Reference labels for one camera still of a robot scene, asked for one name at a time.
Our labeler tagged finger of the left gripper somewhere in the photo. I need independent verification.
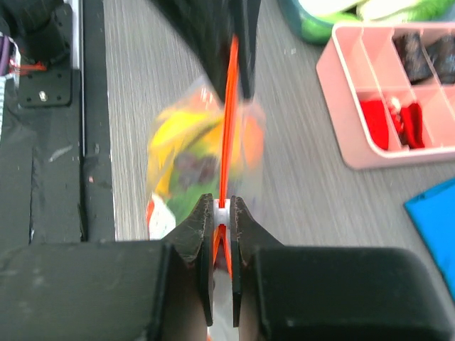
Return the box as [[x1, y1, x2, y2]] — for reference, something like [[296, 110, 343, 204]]
[[152, 0, 232, 102], [230, 0, 262, 100]]

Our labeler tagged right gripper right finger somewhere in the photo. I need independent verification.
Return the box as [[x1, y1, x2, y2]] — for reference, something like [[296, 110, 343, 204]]
[[230, 197, 454, 340]]

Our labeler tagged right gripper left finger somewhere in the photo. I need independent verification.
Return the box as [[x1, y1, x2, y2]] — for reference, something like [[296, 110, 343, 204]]
[[1, 194, 214, 340]]

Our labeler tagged yellow banana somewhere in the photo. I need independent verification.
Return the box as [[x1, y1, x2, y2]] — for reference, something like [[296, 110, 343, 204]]
[[146, 109, 223, 196]]

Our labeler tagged green orange mango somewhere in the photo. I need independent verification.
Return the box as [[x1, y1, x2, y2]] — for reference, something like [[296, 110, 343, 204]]
[[166, 180, 219, 224]]

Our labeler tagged clear zip top bag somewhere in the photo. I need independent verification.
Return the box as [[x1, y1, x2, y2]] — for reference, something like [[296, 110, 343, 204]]
[[145, 35, 267, 278]]

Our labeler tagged small orange fruit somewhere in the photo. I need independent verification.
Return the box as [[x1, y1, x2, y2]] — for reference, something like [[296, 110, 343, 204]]
[[231, 117, 264, 172]]

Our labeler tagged purple grape bunch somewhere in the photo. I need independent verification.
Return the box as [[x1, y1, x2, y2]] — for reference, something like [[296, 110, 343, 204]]
[[173, 152, 218, 189]]

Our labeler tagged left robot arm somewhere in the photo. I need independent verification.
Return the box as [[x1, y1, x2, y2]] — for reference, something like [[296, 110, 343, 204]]
[[1, 1, 261, 99]]

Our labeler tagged teal food bowl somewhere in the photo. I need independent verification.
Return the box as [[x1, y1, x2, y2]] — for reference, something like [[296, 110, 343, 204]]
[[278, 1, 359, 45]]

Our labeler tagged green lettuce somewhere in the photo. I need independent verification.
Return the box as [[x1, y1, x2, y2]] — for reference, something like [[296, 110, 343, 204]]
[[302, 0, 454, 23]]

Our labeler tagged pink divided tray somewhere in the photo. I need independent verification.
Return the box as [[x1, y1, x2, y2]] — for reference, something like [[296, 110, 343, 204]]
[[316, 22, 454, 170]]

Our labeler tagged blue folded cloth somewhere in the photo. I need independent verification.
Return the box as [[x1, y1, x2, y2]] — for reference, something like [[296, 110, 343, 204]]
[[404, 179, 455, 296]]

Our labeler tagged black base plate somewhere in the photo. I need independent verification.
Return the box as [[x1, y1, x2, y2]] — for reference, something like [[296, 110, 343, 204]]
[[1, 1, 115, 249]]

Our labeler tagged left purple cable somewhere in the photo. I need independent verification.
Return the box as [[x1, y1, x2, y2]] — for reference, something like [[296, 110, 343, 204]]
[[0, 33, 18, 77]]

